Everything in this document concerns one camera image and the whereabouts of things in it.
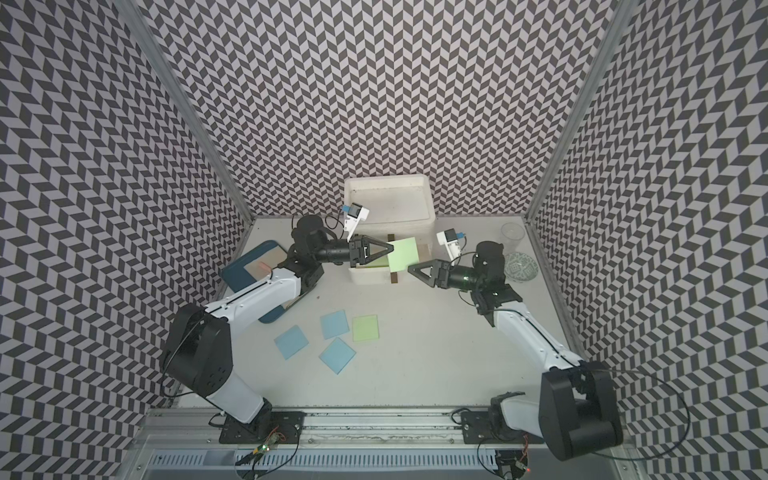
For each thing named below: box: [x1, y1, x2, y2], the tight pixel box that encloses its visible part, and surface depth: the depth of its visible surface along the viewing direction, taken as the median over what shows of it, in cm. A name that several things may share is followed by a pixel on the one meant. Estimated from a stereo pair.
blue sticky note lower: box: [318, 337, 357, 375], surface depth 87 cm
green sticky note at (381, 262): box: [365, 254, 389, 268], surface depth 70 cm
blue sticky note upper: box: [320, 309, 350, 340], surface depth 93 cm
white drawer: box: [349, 266, 393, 285], surface depth 90 cm
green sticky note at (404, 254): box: [388, 236, 420, 272], surface depth 72 cm
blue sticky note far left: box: [274, 325, 309, 360], surface depth 89 cm
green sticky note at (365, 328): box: [352, 314, 380, 342], surface depth 91 cm
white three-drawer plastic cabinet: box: [343, 174, 436, 263], surface depth 92 cm
